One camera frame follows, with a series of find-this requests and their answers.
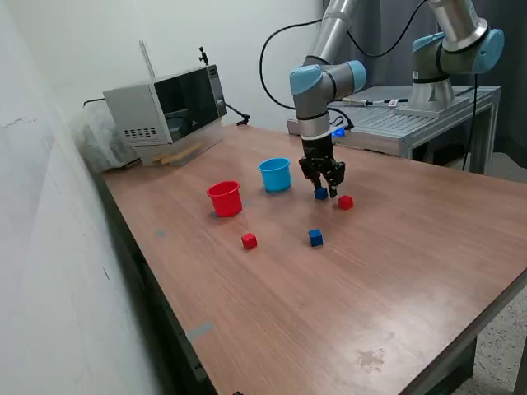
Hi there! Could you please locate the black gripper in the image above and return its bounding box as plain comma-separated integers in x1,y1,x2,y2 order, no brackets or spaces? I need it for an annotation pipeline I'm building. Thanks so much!
299,134,346,199

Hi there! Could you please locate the aluminium robot base table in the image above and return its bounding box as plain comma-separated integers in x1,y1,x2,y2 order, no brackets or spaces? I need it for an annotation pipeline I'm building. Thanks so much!
287,85,502,174

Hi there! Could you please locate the blue plastic cup bin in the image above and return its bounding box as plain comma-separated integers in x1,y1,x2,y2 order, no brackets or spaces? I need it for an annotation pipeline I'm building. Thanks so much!
258,157,292,193

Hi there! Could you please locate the red plastic cup bin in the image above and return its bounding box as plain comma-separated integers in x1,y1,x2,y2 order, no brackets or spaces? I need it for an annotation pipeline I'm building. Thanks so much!
206,179,243,218

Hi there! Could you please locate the clear acrylic stand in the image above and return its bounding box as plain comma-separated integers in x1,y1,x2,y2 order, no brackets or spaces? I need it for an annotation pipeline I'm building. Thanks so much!
135,121,226,168

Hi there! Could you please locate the long wooden stick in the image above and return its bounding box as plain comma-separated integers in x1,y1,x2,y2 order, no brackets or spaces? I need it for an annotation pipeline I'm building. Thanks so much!
164,142,206,162

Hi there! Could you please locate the silver microwave oven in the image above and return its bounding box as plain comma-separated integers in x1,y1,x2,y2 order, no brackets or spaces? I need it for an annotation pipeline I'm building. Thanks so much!
102,63,229,147

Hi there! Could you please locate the large grey tape strip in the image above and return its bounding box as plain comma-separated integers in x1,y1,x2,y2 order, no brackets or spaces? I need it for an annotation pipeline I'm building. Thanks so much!
185,321,214,342

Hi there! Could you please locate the white thin rod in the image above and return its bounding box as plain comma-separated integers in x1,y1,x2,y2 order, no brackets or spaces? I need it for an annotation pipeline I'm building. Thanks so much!
138,39,156,79

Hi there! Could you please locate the black cable with white tag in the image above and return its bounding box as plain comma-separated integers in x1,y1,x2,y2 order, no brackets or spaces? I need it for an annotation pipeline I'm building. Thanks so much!
368,96,411,107

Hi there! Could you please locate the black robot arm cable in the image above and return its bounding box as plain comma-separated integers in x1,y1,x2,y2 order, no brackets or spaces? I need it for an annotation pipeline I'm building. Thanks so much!
259,0,431,137

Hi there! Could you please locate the black hanging power cable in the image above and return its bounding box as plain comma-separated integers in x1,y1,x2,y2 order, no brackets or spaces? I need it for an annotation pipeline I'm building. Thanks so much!
459,72,479,172

